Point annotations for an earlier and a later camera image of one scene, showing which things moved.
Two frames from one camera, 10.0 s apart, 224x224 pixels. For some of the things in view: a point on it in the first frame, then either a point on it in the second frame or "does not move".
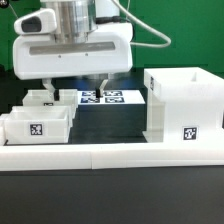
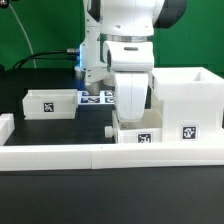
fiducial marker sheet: [112, 97] does not move
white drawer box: [66, 98] does not move
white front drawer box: [33, 125] -> [147, 130]
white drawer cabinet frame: [186, 102] does not move
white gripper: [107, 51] -> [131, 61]
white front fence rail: [95, 157] does not move
